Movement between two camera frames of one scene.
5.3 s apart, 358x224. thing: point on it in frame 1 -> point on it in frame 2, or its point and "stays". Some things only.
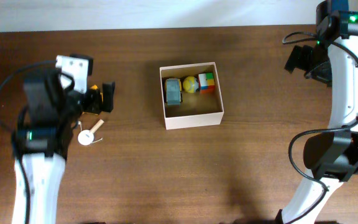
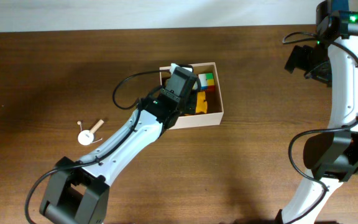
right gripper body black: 314,59 stays
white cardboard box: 197,109 stays
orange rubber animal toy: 94,87 -> 201,106
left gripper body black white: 74,106 -> 183,102
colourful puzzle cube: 206,83 stays
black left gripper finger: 108,96 -> 192,101
